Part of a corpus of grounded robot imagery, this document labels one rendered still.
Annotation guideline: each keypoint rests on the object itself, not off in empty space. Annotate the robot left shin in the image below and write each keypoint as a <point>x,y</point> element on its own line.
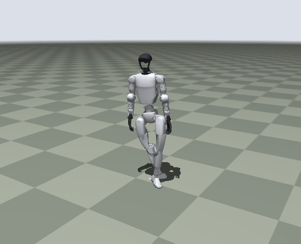
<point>157,162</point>

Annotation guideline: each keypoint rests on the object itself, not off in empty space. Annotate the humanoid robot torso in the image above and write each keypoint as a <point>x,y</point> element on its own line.
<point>147,93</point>

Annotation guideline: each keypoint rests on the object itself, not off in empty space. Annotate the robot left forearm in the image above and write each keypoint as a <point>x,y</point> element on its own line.
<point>166,109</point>

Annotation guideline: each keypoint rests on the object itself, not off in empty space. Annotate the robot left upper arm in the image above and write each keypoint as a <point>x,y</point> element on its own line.
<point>162,86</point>

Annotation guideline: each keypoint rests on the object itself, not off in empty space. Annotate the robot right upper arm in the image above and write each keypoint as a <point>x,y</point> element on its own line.
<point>132,87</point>

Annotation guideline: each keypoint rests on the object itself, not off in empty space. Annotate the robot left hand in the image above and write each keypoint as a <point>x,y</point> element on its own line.
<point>168,125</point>

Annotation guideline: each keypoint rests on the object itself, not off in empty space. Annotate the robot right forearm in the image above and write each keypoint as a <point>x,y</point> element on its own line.
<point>130,107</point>

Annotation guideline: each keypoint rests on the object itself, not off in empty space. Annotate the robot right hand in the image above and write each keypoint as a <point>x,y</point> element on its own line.
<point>129,122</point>

